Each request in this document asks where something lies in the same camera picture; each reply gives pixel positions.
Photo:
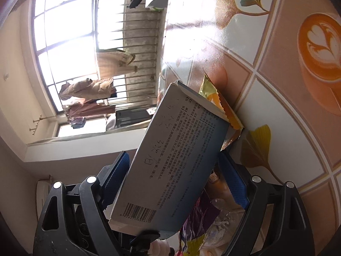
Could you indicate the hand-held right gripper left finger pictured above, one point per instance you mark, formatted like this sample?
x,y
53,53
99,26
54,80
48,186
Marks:
x,y
116,177

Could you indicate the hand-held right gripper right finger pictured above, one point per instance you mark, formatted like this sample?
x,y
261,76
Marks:
x,y
234,184

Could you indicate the clear plastic soda bottle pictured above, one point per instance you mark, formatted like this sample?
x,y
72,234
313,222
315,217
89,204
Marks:
x,y
226,221

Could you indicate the purple yellow snack bag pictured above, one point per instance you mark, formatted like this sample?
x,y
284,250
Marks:
x,y
197,216

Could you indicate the blue white cardboard box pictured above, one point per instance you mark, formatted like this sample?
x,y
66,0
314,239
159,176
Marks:
x,y
173,160

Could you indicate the person's left hand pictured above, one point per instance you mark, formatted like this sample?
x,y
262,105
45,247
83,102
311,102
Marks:
x,y
161,248

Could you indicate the black panel cabinet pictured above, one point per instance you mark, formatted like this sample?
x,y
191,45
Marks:
x,y
132,118

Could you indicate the blue hanging garment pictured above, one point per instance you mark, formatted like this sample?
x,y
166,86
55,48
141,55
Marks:
x,y
77,124

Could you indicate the yellow orange snack wrapper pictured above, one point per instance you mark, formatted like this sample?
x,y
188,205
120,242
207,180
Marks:
x,y
229,117

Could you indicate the pink hanging garment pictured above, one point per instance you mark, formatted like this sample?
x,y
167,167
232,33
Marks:
x,y
90,109

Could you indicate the tile printed tablecloth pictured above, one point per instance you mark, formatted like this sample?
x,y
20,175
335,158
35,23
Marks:
x,y
279,112

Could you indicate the tan hanging jacket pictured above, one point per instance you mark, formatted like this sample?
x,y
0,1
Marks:
x,y
88,89

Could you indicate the beige hanging pants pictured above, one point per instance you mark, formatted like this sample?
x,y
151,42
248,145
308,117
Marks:
x,y
114,64

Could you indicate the metal balcony railing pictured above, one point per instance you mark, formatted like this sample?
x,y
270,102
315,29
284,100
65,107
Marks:
x,y
138,45

